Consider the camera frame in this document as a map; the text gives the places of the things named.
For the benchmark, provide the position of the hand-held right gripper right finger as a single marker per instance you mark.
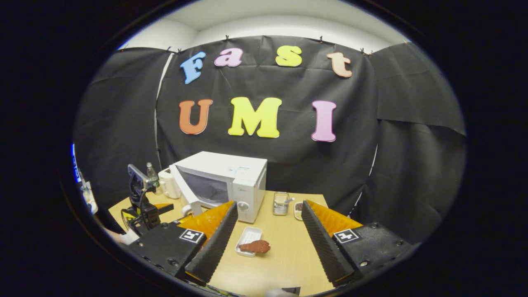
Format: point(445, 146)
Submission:
point(321, 243)

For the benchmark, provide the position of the white microwave oven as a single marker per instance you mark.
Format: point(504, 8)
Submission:
point(222, 165)

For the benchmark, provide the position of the metal mesh utensil holder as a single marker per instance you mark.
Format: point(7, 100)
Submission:
point(280, 206)

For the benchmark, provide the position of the white rectangular tray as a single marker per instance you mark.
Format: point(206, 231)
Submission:
point(247, 236)

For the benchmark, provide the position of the white toaster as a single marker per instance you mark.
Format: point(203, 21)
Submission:
point(169, 185)

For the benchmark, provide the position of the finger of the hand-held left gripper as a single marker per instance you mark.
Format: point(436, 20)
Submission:
point(185, 218)
point(166, 209)

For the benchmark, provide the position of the brown meat piece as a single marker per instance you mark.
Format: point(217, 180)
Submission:
point(255, 246)

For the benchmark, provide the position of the clear bottle green label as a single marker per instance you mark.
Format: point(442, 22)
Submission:
point(153, 177)

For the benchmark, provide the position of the divided dish of beans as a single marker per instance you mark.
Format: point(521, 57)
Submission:
point(298, 210)

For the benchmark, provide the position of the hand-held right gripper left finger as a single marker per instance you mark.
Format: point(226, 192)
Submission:
point(218, 243)

